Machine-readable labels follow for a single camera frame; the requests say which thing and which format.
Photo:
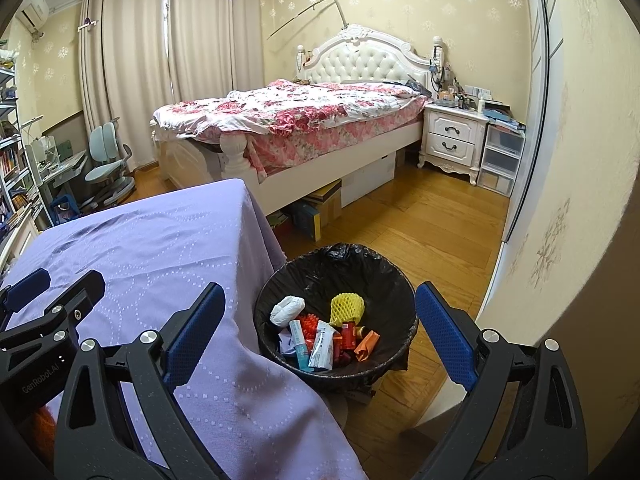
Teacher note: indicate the white and teal pen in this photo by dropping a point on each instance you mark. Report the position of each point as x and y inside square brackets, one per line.
[301, 350]

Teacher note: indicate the bin with black liner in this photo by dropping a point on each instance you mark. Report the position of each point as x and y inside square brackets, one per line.
[350, 275]

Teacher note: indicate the stack of papers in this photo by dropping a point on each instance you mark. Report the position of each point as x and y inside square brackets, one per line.
[505, 117]

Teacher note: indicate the blue plastic crate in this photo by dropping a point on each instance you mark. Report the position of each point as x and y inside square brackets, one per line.
[64, 210]

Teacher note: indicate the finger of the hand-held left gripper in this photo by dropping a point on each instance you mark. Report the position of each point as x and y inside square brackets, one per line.
[25, 287]
[85, 292]

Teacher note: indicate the white storage box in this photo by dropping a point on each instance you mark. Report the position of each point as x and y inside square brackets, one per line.
[367, 177]

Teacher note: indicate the orange fuzzy cloth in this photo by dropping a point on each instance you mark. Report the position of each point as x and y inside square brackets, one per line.
[40, 430]

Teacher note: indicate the cluster of small nightstand items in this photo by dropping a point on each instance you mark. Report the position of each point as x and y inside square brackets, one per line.
[450, 90]

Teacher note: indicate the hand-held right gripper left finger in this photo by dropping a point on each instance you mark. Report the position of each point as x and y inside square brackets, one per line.
[192, 342]

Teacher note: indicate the thin metal pole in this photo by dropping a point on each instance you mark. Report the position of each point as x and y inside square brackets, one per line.
[305, 14]

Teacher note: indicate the clear plastic drawer unit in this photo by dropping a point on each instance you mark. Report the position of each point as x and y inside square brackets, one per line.
[500, 160]

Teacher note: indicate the beige curtain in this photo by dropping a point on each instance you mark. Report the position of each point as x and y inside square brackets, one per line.
[130, 60]
[215, 35]

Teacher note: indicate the white study desk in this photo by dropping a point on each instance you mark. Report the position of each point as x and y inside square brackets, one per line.
[65, 165]

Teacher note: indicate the cardboard box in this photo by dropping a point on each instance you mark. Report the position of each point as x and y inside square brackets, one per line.
[327, 205]

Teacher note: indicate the red cylinder can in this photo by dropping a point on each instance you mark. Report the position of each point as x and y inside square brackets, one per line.
[348, 334]

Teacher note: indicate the pale blue desk chair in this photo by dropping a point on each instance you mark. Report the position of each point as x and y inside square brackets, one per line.
[105, 140]

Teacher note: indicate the orange foam fruit net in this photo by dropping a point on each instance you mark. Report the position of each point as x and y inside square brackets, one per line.
[312, 324]

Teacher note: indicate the purple tablecloth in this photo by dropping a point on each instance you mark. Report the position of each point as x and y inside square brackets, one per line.
[165, 240]

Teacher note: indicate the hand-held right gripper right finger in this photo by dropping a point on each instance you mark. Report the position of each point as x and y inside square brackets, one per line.
[445, 335]

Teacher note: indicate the white sliding wardrobe door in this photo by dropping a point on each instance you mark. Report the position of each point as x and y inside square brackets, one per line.
[535, 110]

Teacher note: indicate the white air conditioner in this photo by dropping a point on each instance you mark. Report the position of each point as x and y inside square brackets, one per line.
[32, 10]

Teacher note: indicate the white bed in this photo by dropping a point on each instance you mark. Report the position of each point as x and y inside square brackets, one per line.
[350, 157]

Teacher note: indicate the white tube packet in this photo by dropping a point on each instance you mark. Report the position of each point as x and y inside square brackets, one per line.
[322, 347]

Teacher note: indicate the yellow foam fruit net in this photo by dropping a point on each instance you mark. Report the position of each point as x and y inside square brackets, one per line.
[345, 307]

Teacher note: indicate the white nightstand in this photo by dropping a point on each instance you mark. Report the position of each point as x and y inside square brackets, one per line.
[452, 137]

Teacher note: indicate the white tissue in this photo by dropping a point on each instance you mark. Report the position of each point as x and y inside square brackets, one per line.
[287, 310]

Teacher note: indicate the orange paper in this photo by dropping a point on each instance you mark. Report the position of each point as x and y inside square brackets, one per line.
[367, 346]

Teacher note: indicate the floral quilt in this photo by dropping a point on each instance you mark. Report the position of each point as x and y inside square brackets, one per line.
[300, 105]

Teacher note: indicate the purple paper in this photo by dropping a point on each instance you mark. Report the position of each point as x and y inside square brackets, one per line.
[287, 345]

